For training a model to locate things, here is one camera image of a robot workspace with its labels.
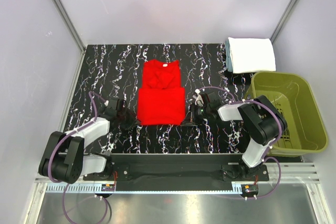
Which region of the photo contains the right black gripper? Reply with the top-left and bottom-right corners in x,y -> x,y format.
181,103 -> 211,127

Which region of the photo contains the red t-shirt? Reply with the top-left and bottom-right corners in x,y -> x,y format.
137,59 -> 185,126

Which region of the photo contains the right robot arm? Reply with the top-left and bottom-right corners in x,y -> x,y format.
182,92 -> 288,180

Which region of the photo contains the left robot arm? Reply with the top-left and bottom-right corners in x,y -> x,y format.
38,108 -> 140,184

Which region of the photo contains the light blue folded t-shirt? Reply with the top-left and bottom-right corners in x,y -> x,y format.
225,39 -> 233,72

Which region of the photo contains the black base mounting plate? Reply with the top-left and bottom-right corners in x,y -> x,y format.
83,154 -> 269,182

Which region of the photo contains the white folded t-shirt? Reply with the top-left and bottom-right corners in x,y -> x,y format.
228,37 -> 276,74

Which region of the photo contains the olive green plastic basket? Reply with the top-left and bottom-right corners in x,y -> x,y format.
244,71 -> 329,157

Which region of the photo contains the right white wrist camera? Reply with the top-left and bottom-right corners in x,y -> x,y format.
193,89 -> 223,109

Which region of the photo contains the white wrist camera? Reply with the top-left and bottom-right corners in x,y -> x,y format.
193,89 -> 223,109
101,98 -> 125,116

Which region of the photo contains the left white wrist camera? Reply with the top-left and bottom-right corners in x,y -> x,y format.
101,98 -> 125,116

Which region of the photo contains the white slotted cable duct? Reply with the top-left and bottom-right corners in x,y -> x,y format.
46,183 -> 242,195

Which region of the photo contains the aluminium frame rail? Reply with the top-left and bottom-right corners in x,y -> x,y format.
34,163 -> 321,183

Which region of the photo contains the left aluminium corner post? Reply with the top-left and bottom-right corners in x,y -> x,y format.
52,0 -> 86,53

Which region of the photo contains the aluminium corner post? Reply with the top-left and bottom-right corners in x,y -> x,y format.
52,0 -> 86,53
270,0 -> 300,44

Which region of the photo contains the right aluminium corner post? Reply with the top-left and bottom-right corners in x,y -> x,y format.
270,0 -> 300,44

